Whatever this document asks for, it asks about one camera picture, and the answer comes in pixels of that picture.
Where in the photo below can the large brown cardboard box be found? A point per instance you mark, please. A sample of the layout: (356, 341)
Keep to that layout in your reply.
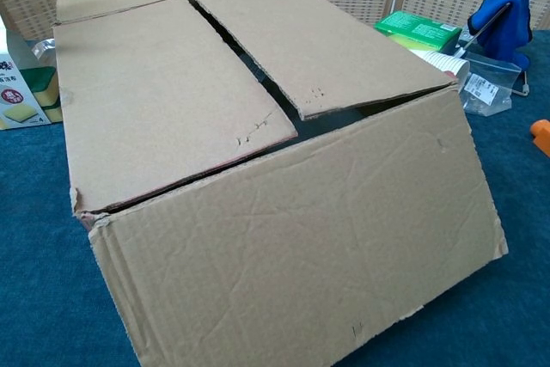
(279, 234)

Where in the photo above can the green box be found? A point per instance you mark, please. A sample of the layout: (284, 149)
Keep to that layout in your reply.
(421, 29)

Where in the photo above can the metal tray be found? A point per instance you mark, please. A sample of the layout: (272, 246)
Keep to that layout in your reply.
(43, 49)

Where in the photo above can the sponge pack carton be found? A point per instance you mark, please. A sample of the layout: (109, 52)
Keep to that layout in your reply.
(17, 96)

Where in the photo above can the blue table cover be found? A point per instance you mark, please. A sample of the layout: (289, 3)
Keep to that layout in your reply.
(34, 255)

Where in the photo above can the white paper cup stack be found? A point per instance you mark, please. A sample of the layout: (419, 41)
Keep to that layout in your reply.
(451, 66)

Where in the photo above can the grey clip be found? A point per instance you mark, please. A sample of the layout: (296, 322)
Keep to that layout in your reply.
(464, 36)

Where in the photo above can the clear zip bag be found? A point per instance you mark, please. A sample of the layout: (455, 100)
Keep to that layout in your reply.
(490, 87)

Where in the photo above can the blue cloth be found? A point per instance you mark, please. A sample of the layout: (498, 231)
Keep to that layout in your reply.
(509, 10)

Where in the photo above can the orange purple toy block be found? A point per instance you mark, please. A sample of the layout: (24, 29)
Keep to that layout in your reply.
(542, 137)

